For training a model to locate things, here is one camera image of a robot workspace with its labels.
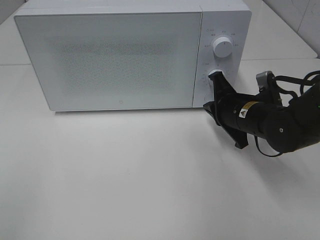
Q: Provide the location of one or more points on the upper white control knob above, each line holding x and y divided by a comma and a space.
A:
222, 46

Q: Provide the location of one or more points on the white microwave oven body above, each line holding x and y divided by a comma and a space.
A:
219, 18

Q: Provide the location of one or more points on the white timer knob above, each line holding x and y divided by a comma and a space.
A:
212, 72

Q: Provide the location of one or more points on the white microwave door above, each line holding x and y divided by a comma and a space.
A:
113, 61

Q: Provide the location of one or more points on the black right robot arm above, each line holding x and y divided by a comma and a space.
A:
285, 128

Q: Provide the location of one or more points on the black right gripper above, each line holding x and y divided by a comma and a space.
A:
226, 110

